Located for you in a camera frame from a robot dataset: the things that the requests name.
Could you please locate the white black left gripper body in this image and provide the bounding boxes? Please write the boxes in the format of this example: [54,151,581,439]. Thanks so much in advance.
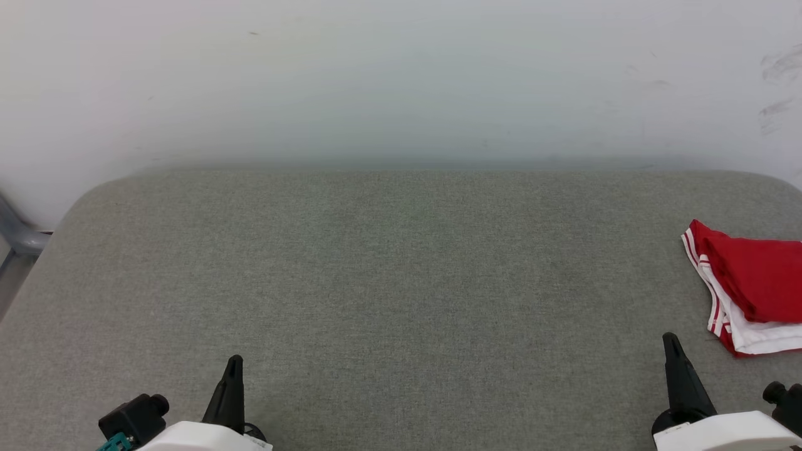
[134,420,274,451]

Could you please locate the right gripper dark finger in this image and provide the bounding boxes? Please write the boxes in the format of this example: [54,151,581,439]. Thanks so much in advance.
[662,332,717,422]

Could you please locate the red and white t-shirt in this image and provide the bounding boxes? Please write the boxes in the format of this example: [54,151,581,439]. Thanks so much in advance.
[680,219,802,359]

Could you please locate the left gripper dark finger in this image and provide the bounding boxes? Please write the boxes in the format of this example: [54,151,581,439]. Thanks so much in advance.
[201,355,246,435]

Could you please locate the grey metal frame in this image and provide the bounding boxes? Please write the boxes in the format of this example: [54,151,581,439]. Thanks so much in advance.
[0,190,53,317]

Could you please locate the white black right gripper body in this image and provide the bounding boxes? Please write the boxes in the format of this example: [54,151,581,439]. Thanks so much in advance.
[652,410,802,451]

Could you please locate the grey fabric sofa cushion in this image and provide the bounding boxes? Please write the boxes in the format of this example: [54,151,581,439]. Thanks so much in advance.
[0,168,802,451]

